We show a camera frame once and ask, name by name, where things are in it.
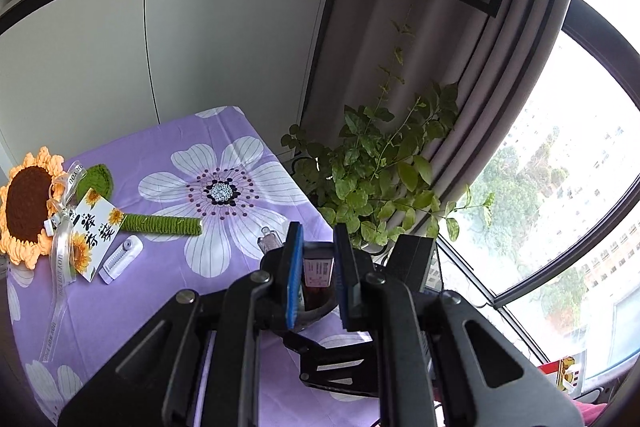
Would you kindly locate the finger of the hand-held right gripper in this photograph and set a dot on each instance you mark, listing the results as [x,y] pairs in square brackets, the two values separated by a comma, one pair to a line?
[325,357]

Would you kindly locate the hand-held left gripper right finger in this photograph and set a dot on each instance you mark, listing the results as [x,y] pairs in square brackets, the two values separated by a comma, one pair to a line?
[342,277]

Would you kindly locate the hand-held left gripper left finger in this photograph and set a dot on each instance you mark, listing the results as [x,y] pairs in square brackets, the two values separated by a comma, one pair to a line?
[295,277]

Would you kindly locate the small brown bottle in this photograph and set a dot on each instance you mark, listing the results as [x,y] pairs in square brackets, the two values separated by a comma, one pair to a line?
[317,274]

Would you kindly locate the grey pen holder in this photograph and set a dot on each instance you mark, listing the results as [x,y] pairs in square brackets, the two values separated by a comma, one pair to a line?
[315,309]

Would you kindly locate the small clear bottle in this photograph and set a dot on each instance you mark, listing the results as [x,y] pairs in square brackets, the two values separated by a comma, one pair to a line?
[267,239]

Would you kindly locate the green potted plant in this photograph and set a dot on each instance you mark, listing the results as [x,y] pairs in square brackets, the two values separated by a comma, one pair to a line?
[370,177]

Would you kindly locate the purple floral tablecloth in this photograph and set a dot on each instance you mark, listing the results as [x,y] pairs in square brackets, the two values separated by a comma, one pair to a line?
[165,307]

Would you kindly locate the window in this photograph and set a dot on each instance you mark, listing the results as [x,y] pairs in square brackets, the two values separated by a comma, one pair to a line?
[550,157]

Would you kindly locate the white correction tape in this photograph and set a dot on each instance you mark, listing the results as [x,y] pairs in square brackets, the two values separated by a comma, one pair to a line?
[120,257]

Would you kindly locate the red yellow box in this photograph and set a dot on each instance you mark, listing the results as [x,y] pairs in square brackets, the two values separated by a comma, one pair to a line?
[565,372]

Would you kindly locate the sunflower gift card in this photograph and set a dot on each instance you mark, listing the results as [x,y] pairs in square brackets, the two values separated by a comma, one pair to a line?
[97,227]

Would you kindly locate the grey curtain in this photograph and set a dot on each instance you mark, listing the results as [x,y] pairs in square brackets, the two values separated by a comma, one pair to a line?
[450,57]

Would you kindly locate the white printed ribbon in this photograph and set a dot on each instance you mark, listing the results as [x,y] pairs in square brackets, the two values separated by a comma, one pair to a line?
[56,287]

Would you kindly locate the white cabinet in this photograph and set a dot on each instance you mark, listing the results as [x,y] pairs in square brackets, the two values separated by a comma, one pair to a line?
[225,47]

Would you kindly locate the crochet sunflower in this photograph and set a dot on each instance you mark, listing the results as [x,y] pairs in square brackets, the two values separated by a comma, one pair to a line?
[30,202]

